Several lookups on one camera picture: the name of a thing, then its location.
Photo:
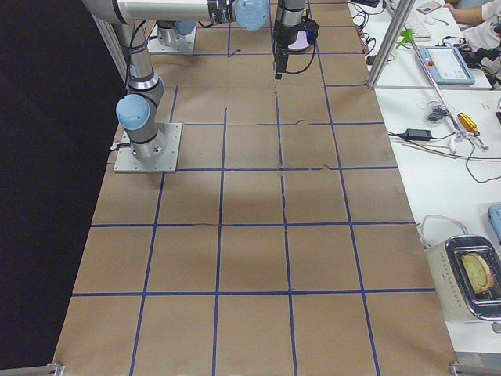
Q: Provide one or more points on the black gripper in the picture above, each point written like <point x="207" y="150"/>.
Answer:
<point x="281" y="37"/>

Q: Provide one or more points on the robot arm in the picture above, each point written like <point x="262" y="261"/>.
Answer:
<point x="136" y="112"/>
<point x="170" y="32"/>

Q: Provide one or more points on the purple plate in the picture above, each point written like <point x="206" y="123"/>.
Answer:
<point x="300" y="44"/>

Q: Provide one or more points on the black power adapter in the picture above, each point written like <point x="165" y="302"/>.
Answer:
<point x="417" y="134"/>

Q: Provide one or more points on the teach pendant tablet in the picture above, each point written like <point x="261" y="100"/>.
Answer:
<point x="449" y="66"/>

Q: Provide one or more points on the brown paper table cover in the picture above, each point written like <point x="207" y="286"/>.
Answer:
<point x="283" y="245"/>

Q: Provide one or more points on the long metal rod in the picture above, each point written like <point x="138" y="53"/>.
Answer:
<point x="428" y="65"/>

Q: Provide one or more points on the yellow tool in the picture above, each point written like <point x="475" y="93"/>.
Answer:
<point x="468" y="124"/>

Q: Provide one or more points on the person at desk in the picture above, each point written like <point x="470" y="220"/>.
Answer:
<point x="482" y="21"/>

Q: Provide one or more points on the white toaster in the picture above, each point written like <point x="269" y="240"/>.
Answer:
<point x="459" y="303"/>

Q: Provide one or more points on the toast slice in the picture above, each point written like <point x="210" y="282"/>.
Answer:
<point x="478" y="272"/>

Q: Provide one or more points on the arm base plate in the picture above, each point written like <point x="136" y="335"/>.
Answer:
<point x="159" y="155"/>
<point x="185" y="47"/>

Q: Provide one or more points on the aluminium frame post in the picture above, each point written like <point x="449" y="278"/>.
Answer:
<point x="395" y="27"/>

